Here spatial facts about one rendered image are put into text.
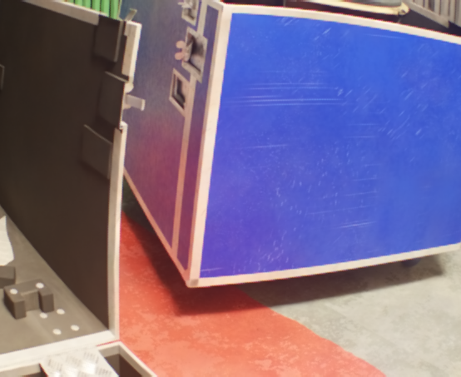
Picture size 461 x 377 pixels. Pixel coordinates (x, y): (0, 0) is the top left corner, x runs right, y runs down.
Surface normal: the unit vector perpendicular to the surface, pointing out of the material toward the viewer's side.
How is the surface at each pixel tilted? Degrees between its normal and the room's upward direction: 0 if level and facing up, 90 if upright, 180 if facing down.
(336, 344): 0
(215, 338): 0
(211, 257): 90
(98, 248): 90
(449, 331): 0
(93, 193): 90
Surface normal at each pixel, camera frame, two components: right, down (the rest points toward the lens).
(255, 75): 0.35, 0.44
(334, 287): 0.11, -0.90
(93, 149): -0.77, 0.18
